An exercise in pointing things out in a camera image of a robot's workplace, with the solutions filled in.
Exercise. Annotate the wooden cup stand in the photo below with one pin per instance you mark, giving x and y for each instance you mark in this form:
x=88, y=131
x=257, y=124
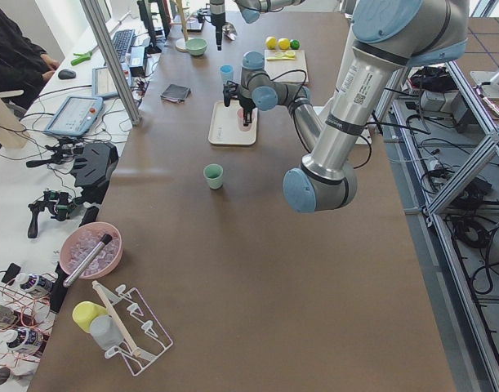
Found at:
x=180, y=42

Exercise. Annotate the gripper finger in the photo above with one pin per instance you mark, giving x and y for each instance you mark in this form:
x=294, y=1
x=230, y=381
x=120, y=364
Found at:
x=246, y=117
x=219, y=37

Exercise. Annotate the blue cup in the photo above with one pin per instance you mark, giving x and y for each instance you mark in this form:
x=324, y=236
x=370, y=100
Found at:
x=227, y=74

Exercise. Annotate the green lime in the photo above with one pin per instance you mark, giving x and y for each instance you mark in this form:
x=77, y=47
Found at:
x=294, y=44

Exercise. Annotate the lower whole lemon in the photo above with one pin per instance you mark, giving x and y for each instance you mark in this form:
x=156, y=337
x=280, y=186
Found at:
x=271, y=42

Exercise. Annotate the green cup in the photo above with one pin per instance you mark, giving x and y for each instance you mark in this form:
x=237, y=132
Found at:
x=213, y=175

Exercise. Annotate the grey cup on rack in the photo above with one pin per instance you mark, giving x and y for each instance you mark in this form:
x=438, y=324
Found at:
x=105, y=332

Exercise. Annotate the upper whole lemon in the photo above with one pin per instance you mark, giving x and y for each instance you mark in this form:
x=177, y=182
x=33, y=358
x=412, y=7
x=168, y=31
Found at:
x=284, y=44

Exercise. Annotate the white wire rack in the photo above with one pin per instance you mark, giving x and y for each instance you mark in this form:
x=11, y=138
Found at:
x=145, y=340

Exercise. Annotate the computer mouse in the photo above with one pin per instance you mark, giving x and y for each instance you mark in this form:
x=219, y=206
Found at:
x=66, y=74

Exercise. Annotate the teach pendant tablet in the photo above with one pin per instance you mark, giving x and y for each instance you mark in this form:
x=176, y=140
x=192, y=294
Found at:
x=75, y=117

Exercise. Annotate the yellow plastic knife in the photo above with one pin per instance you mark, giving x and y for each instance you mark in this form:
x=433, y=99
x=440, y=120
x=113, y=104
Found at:
x=275, y=58

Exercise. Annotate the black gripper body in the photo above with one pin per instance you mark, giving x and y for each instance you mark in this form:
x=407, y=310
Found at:
x=247, y=102
x=216, y=19

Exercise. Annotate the beige rabbit tray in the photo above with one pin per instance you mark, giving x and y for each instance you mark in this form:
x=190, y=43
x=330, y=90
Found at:
x=227, y=127

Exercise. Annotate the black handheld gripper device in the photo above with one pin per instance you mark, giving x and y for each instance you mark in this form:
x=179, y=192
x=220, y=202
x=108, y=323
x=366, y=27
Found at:
x=60, y=205

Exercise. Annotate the black keyboard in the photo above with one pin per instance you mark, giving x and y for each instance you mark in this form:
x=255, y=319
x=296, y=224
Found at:
x=122, y=41

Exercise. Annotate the grey folded cloth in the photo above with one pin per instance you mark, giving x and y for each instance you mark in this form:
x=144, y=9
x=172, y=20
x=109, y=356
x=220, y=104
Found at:
x=175, y=93

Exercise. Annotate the green bowl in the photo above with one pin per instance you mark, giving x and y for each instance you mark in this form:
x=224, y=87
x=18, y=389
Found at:
x=196, y=46

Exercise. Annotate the whole lemon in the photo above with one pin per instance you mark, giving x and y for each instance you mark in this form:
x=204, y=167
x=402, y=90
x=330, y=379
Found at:
x=271, y=42
x=284, y=44

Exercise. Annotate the wooden cutting board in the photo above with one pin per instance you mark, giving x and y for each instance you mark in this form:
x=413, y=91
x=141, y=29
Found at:
x=287, y=70

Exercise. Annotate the yellow cup on rack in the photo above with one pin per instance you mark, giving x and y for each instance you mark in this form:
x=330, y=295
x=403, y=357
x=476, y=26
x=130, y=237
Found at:
x=85, y=312

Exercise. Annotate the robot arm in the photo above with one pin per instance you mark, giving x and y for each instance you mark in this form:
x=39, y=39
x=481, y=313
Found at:
x=384, y=37
x=250, y=11

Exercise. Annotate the person in black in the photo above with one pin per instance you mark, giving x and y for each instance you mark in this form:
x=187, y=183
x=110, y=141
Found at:
x=24, y=65

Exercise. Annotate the aluminium frame post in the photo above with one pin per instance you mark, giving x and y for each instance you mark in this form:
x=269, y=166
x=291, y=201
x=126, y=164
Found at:
x=96, y=20

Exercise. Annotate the metal scoop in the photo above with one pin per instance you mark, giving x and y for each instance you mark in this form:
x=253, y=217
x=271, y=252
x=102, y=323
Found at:
x=229, y=31

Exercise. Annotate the metal tube in bowl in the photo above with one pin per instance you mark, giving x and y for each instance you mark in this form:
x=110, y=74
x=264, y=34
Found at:
x=93, y=253

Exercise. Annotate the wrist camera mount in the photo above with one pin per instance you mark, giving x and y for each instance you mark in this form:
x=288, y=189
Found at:
x=230, y=92

